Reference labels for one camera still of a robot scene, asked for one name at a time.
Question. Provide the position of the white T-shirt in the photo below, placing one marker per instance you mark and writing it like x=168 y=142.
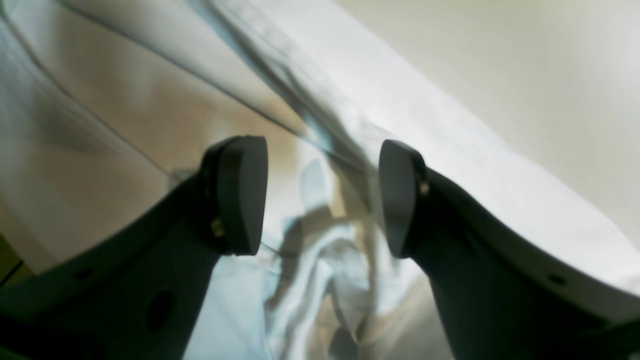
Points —
x=108 y=105

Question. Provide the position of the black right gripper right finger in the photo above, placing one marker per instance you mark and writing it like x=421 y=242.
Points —
x=498 y=296

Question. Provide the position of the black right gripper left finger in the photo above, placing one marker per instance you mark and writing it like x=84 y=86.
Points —
x=138 y=294

